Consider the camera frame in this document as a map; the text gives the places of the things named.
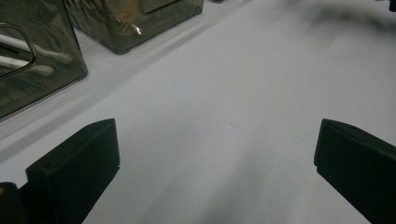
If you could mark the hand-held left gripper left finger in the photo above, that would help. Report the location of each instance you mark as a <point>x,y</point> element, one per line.
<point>71,174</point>

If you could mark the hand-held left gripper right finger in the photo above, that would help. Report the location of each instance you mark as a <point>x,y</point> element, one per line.
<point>358,168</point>

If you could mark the smoky translucent plastic bin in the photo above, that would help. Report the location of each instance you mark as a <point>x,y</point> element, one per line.
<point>53,18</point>
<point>99,25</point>

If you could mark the shiny metal spoon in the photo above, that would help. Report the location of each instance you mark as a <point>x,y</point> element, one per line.
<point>135,30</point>

